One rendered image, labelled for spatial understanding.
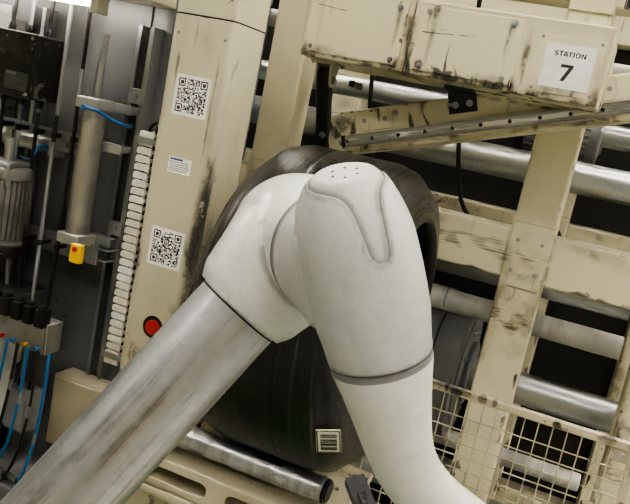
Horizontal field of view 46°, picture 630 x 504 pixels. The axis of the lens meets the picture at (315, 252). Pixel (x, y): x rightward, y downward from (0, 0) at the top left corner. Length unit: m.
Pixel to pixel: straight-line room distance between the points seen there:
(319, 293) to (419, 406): 0.14
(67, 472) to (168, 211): 0.73
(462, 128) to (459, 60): 0.18
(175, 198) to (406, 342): 0.85
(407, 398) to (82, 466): 0.34
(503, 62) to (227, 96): 0.52
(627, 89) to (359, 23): 0.54
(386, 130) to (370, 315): 1.07
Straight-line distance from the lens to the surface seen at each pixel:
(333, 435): 1.21
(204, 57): 1.43
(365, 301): 0.64
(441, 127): 1.65
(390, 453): 0.73
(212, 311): 0.79
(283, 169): 1.26
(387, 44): 1.57
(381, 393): 0.69
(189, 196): 1.43
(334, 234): 0.64
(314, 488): 1.35
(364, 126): 1.70
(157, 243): 1.47
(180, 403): 0.80
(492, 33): 1.52
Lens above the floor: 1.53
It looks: 10 degrees down
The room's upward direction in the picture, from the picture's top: 12 degrees clockwise
